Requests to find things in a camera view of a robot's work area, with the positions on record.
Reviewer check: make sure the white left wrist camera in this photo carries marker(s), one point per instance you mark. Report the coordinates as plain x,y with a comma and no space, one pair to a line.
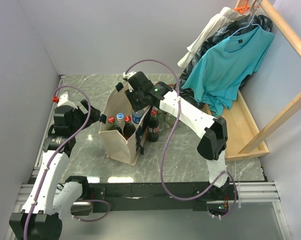
64,100

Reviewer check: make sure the clear green-capped glass bottle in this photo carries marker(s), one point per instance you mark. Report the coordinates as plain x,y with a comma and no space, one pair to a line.
161,119

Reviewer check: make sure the orange hanger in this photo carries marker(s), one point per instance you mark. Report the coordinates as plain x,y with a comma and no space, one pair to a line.
242,6

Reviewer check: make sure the white garment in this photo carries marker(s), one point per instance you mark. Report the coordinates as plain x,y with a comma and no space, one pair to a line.
219,20

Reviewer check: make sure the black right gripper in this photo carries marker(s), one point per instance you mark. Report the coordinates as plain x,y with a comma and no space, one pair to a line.
130,94

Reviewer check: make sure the pocari bottle blue cap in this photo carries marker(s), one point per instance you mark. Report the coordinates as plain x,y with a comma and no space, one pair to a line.
137,116
120,119

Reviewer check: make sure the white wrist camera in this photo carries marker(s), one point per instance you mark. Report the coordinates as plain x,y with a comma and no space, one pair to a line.
64,100
128,75

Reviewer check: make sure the wooden clothes rack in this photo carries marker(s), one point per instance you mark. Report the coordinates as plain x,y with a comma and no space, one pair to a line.
266,119

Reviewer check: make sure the turquoise t-shirt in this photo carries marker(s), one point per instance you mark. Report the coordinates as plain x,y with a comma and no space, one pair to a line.
216,78

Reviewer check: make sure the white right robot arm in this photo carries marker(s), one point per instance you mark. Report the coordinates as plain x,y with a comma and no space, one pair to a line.
212,131

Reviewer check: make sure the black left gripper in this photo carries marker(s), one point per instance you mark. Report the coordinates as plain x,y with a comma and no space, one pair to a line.
94,116

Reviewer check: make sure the light blue hanger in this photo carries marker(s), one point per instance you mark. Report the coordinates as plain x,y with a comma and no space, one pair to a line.
250,22

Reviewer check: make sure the beige canvas tote bag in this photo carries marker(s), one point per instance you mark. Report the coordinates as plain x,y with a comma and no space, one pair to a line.
116,145

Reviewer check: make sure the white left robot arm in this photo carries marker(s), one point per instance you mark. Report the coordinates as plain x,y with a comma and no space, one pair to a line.
41,217

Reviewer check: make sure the dark floral shirt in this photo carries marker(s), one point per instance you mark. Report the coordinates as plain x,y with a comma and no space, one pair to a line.
224,32

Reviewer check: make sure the cola bottle red cap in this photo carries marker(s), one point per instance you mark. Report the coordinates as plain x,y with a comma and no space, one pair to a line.
112,125
129,128
153,127

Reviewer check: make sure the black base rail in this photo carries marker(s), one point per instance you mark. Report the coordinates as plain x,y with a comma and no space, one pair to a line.
151,196

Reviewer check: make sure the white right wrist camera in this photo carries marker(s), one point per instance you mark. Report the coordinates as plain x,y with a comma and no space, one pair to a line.
128,75

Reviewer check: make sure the cola bottle red cap front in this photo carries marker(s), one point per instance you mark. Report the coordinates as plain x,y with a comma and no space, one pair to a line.
129,128

